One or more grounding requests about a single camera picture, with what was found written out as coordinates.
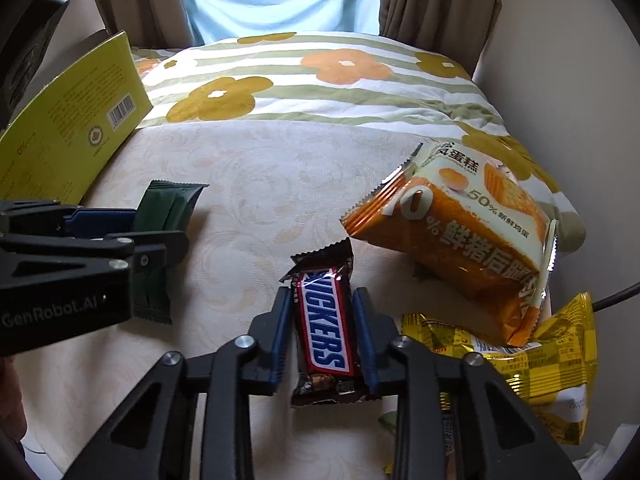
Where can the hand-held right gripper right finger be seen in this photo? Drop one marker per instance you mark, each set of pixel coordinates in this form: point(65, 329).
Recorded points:
point(367, 345)

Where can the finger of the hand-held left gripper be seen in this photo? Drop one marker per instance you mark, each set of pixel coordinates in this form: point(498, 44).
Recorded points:
point(100, 221)
point(160, 250)

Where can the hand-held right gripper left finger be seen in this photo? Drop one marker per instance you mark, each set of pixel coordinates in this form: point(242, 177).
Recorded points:
point(280, 345)

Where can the dark green snack packet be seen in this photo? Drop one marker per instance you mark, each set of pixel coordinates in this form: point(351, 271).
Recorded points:
point(165, 205)

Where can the brown chocolate bar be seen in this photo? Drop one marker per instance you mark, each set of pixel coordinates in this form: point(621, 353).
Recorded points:
point(325, 320)

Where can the green cardboard box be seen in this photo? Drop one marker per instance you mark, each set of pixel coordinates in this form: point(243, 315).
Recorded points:
point(65, 125)

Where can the person's left forearm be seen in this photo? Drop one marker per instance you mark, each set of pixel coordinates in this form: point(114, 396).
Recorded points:
point(10, 400)

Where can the cream patterned bed sheet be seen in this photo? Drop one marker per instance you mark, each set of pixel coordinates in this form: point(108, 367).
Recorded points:
point(250, 170)

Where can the orange cake packet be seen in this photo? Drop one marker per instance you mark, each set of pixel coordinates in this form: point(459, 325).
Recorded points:
point(450, 240)

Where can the yellow checkered snack packet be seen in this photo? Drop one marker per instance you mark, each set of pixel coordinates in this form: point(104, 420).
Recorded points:
point(550, 370)

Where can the dark furniture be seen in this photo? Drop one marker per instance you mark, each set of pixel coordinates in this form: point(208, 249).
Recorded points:
point(30, 35)

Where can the floral striped pillow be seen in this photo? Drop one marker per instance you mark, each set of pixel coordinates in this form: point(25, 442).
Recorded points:
point(325, 95)

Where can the white paper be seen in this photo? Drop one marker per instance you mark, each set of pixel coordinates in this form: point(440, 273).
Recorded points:
point(600, 452)

